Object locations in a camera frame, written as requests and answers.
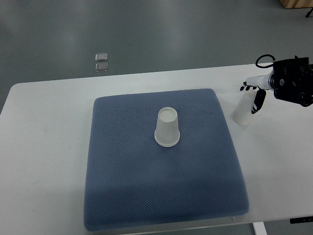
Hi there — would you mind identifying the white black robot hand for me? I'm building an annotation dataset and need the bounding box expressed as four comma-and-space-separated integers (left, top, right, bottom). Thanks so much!
240, 75, 271, 115

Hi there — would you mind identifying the white table leg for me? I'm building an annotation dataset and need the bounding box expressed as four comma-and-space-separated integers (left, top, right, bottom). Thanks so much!
252, 222, 267, 235

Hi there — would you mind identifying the white paper cup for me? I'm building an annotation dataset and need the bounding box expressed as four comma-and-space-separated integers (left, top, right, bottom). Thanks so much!
154, 107, 180, 147
232, 91, 256, 126

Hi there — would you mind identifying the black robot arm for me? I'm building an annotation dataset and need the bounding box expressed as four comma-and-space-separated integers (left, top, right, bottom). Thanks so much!
240, 54, 313, 114

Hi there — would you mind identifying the blue mesh cushion pad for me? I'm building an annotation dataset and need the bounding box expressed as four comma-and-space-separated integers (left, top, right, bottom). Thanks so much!
84, 89, 249, 231

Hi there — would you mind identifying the wooden box corner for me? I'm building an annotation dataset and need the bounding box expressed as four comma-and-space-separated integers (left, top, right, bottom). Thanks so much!
279, 0, 313, 9

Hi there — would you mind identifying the white paper cup on cushion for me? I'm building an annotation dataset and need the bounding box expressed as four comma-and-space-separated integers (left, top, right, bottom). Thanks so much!
154, 107, 180, 147

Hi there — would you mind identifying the black looped cable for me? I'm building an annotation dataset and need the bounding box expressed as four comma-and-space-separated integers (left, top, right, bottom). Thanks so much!
255, 54, 276, 69

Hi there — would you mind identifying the black tripod leg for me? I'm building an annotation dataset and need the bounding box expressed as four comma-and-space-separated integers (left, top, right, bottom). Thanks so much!
305, 8, 313, 18

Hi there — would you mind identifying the upper metal floor plate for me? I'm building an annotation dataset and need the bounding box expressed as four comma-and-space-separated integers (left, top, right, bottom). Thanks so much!
95, 52, 108, 62

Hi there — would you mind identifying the black table control panel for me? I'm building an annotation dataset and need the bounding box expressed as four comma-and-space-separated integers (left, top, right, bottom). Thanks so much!
290, 216, 313, 224

